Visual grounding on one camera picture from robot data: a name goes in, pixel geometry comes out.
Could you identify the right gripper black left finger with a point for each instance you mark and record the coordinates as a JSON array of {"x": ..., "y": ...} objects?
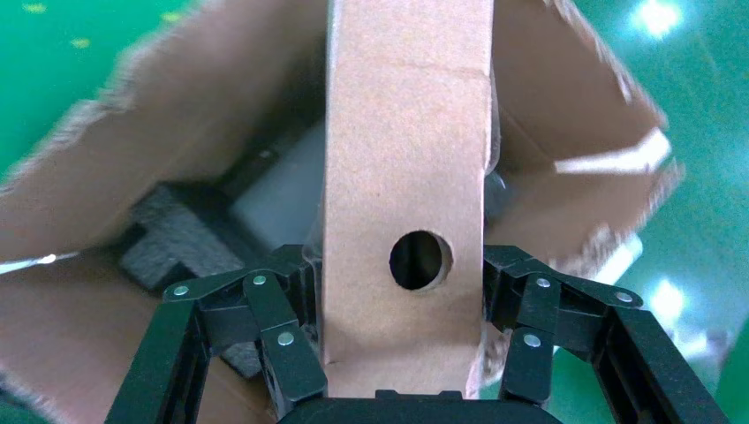
[{"x": 275, "y": 327}]

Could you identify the flat grey device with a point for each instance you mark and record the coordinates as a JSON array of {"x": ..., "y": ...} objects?
[{"x": 281, "y": 193}]

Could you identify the large open brown carton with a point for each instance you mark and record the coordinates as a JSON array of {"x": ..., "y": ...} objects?
[{"x": 175, "y": 129}]

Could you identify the large green table cloth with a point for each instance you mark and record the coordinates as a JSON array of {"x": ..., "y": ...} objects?
[{"x": 58, "y": 88}]

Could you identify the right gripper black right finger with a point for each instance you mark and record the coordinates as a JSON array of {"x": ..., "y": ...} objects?
[{"x": 585, "y": 339}]

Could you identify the small brown cardboard box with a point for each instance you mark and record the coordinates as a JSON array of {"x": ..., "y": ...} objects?
[{"x": 404, "y": 146}]

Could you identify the black foam insert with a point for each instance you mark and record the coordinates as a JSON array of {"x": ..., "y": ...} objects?
[{"x": 175, "y": 234}]

